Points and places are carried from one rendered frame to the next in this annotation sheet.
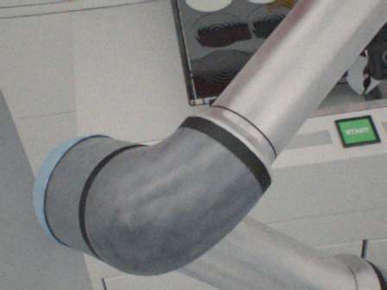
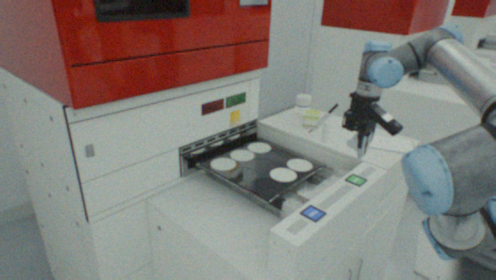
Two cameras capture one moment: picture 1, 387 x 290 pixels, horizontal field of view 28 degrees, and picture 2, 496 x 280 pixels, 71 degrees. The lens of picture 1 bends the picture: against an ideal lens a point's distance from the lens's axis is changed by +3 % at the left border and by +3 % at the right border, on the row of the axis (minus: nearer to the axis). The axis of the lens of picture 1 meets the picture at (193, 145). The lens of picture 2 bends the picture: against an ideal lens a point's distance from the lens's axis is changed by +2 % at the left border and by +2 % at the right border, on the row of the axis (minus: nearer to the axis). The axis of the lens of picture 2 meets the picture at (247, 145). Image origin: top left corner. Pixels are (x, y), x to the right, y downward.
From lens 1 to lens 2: 0.85 m
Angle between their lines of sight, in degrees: 42
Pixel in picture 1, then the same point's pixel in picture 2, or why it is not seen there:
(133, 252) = not seen: outside the picture
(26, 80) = (114, 256)
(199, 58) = (249, 185)
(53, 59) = (132, 235)
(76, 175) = (476, 144)
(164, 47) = (211, 195)
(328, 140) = (350, 187)
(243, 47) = (261, 175)
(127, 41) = (189, 200)
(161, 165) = not seen: outside the picture
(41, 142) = not seen: outside the picture
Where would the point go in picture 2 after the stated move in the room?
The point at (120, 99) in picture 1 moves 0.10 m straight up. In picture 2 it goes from (214, 224) to (214, 199)
